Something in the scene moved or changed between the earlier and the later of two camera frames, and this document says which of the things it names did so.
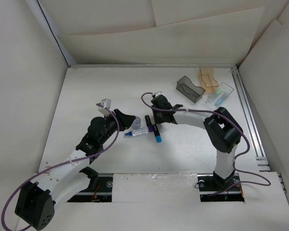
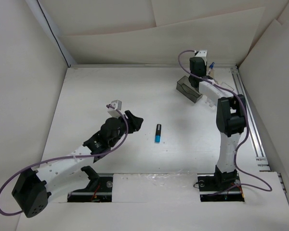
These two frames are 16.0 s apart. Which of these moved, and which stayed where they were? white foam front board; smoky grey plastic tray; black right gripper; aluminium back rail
Moved: black right gripper
Stayed: aluminium back rail; white foam front board; smoky grey plastic tray
